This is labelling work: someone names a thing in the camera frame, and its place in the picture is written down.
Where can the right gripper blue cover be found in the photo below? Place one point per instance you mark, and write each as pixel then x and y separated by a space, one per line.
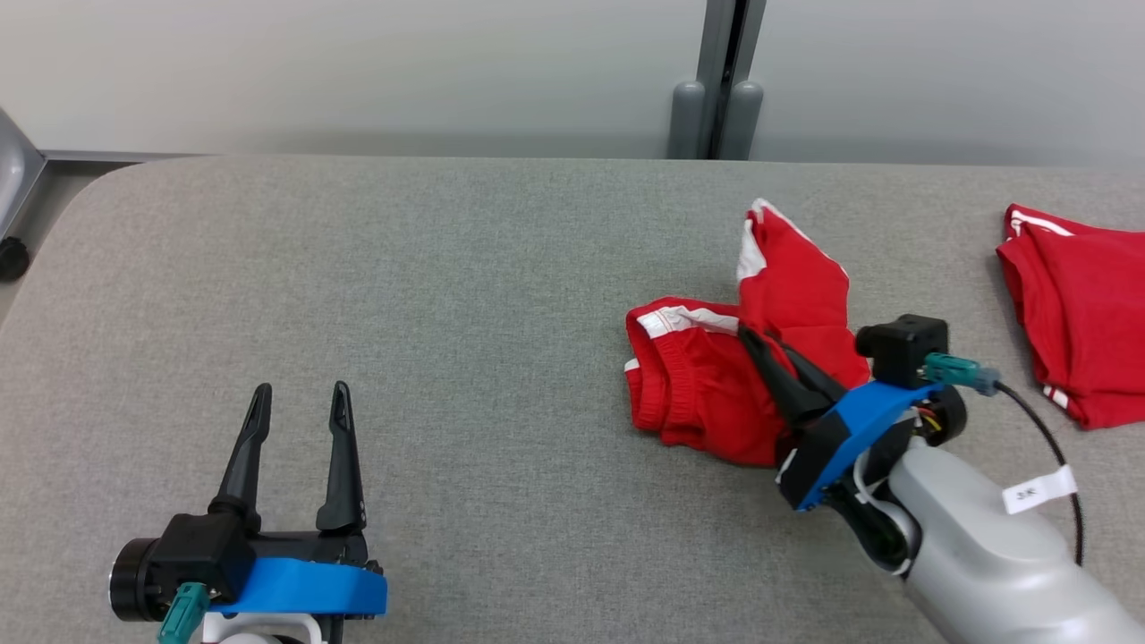
pixel 850 429

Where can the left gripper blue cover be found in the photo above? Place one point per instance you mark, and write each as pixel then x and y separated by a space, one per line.
pixel 304 586

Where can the red shorts white stripe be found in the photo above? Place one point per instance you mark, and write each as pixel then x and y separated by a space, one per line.
pixel 698 385

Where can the red white jersey shirt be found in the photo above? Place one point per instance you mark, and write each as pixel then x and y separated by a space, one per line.
pixel 1082 322

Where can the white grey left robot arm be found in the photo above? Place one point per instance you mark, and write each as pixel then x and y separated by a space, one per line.
pixel 259 631

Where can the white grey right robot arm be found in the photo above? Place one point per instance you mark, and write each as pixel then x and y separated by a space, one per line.
pixel 984 563

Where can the black caster wheel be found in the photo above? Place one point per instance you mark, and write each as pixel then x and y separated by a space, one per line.
pixel 12 259

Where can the grey metal stand leg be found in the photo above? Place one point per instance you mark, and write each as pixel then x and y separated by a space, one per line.
pixel 13 179

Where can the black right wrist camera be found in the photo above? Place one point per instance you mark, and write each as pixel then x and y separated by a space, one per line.
pixel 903 349

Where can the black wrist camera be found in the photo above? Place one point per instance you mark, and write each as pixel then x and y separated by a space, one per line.
pixel 201 555
pixel 903 349

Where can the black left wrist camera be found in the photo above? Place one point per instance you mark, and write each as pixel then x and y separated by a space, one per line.
pixel 201 555

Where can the grey partition post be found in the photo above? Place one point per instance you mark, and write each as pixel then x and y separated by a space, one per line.
pixel 716 80

